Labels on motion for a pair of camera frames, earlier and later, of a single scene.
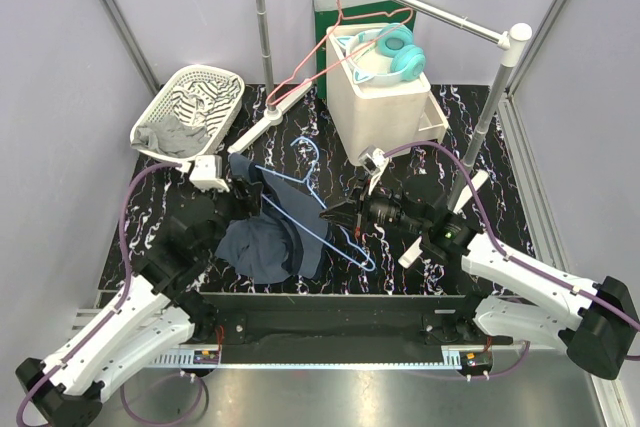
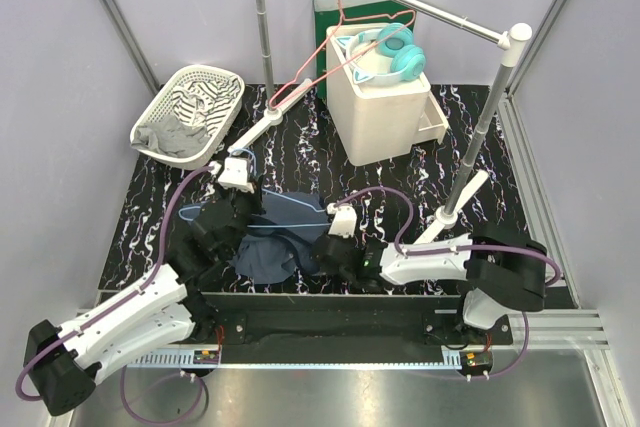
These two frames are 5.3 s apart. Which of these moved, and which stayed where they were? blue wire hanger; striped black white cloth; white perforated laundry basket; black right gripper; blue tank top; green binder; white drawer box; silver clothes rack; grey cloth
Moved: blue wire hanger; blue tank top; black right gripper
Stayed: white drawer box; grey cloth; silver clothes rack; striped black white cloth; green binder; white perforated laundry basket
